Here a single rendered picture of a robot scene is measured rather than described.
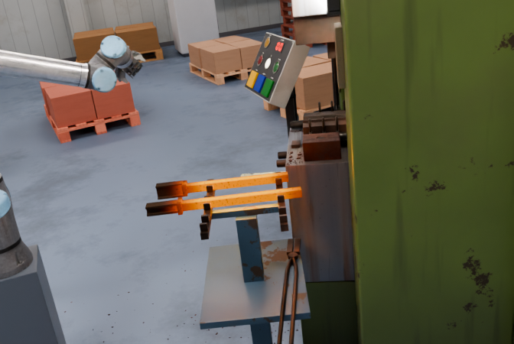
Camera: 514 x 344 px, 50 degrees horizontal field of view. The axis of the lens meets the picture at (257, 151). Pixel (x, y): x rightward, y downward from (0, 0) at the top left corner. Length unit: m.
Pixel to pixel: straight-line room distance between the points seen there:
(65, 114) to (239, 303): 4.19
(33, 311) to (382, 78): 1.48
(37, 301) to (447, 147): 1.49
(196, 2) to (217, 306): 7.67
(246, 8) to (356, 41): 9.44
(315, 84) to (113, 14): 5.94
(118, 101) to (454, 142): 4.47
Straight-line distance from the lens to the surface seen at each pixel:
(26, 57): 2.03
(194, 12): 9.00
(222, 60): 6.87
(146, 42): 9.10
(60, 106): 5.56
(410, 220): 1.56
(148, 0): 10.33
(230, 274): 1.72
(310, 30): 1.79
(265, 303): 1.59
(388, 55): 1.40
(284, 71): 2.31
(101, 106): 5.61
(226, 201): 1.56
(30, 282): 2.14
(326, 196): 1.81
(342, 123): 1.88
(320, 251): 1.91
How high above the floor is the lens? 1.59
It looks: 21 degrees down
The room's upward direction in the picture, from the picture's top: 7 degrees counter-clockwise
